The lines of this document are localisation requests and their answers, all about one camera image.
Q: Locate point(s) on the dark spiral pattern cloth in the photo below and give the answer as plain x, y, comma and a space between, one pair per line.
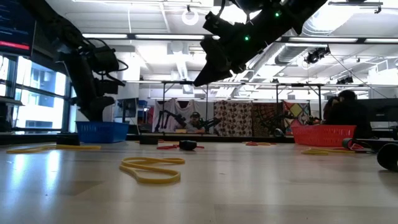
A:
264, 118

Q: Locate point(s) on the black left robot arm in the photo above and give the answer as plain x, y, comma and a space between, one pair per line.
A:
53, 21

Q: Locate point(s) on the large window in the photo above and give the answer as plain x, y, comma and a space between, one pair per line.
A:
40, 105

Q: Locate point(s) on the blue box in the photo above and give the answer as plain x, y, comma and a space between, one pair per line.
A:
143, 103

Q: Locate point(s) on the black spotlight cluster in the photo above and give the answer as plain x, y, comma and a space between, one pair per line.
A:
317, 55

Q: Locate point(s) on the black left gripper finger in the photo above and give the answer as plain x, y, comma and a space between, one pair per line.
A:
96, 110

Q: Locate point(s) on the black track lights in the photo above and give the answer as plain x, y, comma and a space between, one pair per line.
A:
345, 80

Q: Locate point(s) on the dark monitor on stand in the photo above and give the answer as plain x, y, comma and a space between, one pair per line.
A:
129, 109

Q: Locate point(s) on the black round object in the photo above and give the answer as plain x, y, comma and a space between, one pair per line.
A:
278, 133

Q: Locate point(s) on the overhead light bar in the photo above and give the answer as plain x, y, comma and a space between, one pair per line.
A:
169, 36

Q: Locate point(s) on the background black robot arm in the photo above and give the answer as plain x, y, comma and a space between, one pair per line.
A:
211, 121
172, 116

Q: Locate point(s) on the red plastic basket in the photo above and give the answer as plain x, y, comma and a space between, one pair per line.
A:
323, 136

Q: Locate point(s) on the colourful geometric cloth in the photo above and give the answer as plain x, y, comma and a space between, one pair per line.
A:
297, 110

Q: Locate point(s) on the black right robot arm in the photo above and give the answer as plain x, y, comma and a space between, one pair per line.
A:
280, 21

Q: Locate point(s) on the black background desk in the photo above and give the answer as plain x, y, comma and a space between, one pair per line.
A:
382, 133

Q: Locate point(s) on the brown dotted cloth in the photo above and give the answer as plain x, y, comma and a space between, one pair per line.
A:
233, 118

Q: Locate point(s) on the black table edge frame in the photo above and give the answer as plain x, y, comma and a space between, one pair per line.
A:
217, 138

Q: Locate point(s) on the silver ventilation duct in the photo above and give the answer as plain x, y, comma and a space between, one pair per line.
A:
292, 54

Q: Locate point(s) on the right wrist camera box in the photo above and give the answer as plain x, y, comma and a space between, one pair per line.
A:
217, 25

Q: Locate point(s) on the black computer monitor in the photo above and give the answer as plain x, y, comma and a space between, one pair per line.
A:
385, 110

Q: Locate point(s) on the blue plastic basket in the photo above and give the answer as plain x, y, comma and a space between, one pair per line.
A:
102, 132

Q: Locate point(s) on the white hanging cloth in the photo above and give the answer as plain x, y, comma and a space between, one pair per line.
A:
174, 107

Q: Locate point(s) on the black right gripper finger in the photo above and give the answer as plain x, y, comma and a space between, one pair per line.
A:
214, 71

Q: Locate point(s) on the black wall screen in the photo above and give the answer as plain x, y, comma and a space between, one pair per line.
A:
15, 31

